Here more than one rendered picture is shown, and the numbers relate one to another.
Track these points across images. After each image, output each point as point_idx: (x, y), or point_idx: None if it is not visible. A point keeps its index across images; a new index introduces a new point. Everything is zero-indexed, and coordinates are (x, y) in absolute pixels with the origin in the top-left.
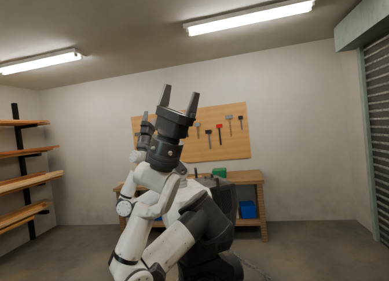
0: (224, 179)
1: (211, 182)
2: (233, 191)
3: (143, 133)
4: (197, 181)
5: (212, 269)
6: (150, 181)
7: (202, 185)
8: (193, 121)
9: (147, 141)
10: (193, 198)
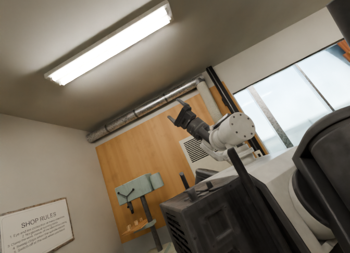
0: (169, 204)
1: (195, 188)
2: (168, 217)
3: None
4: (226, 177)
5: None
6: None
7: (210, 179)
8: (175, 125)
9: None
10: (211, 171)
